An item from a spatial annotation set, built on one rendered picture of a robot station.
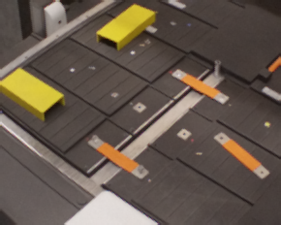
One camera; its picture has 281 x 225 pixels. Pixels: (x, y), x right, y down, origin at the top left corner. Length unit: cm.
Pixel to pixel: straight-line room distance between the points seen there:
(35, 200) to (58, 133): 28
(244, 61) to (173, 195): 45
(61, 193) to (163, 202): 22
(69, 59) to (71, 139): 27
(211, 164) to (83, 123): 30
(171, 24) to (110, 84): 28
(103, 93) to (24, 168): 35
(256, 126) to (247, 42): 30
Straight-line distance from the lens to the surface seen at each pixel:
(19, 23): 250
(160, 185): 117
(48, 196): 104
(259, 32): 156
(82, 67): 143
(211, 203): 115
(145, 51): 146
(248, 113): 132
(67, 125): 129
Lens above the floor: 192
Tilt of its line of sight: 45 degrees down
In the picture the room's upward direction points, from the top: straight up
